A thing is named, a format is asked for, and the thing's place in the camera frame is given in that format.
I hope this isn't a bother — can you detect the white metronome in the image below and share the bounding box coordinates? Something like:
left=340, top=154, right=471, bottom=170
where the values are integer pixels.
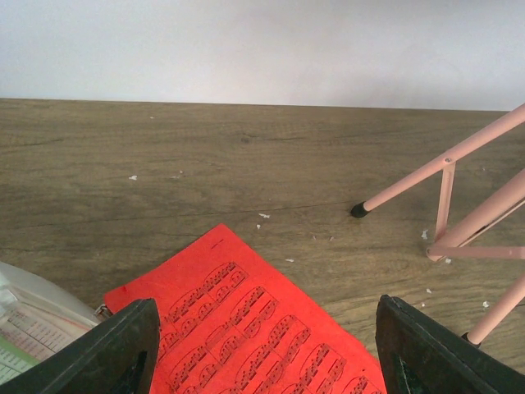
left=1, top=263, right=105, bottom=383

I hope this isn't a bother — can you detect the pink folding music stand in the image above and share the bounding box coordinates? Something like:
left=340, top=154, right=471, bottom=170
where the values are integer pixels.
left=349, top=102, right=525, bottom=350

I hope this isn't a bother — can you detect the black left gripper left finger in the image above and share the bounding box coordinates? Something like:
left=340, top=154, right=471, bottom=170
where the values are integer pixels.
left=1, top=299, right=160, bottom=393

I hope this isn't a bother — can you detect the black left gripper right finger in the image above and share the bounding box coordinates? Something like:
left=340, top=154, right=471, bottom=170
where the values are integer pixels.
left=376, top=295, right=524, bottom=394

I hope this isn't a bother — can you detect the red sheet music page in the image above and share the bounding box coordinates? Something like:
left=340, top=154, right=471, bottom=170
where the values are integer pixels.
left=104, top=225, right=386, bottom=393

